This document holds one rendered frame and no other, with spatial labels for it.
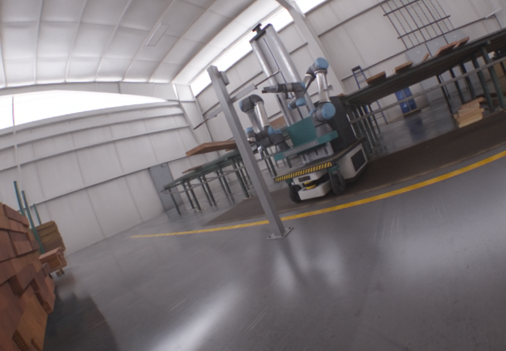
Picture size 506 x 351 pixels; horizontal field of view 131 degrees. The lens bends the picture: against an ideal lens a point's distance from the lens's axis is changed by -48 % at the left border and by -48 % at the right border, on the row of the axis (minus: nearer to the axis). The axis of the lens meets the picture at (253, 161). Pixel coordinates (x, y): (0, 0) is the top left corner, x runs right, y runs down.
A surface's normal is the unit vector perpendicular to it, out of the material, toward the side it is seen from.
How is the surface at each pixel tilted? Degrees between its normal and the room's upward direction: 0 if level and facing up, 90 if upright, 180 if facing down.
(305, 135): 90
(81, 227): 90
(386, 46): 93
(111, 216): 92
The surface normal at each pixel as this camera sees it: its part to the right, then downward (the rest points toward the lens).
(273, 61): -0.69, 0.29
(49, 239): 0.73, -0.30
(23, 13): 0.33, 0.94
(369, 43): -0.51, 0.22
